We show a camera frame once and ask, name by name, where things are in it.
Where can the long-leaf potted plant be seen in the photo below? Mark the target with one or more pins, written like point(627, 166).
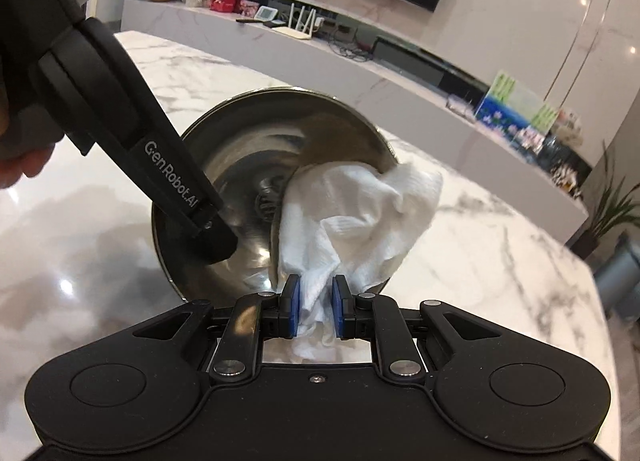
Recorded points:
point(612, 201)

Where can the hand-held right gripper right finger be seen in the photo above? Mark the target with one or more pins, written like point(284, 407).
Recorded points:
point(340, 312)

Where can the small white display clock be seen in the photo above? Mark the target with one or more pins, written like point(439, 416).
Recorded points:
point(265, 13)

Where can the white cloth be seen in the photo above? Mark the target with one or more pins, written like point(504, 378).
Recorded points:
point(360, 211)

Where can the red box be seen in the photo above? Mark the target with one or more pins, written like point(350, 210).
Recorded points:
point(222, 3)

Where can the black remote control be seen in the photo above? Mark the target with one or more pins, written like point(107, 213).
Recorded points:
point(245, 19)

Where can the colourful flower painting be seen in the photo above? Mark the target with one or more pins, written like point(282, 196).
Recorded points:
point(505, 106)

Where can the stainless steel bowl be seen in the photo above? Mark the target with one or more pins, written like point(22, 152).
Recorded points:
point(250, 141)

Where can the white router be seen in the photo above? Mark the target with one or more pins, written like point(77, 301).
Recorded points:
point(297, 31)

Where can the grey trash bin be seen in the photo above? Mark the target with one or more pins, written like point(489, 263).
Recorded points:
point(620, 276)

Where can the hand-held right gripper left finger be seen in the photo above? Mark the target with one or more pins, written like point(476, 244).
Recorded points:
point(292, 308)

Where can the black soundbar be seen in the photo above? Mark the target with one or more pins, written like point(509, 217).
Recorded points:
point(410, 58)

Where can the dark bag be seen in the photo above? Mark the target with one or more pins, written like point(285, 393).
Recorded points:
point(559, 150)

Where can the person's left hand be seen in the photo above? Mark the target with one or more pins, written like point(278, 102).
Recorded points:
point(22, 168)

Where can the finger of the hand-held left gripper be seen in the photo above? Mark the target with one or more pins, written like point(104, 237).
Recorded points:
point(215, 241)

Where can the black and white figurines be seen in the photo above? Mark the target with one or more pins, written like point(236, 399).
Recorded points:
point(569, 181)

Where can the pink box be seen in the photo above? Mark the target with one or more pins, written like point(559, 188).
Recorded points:
point(248, 7)

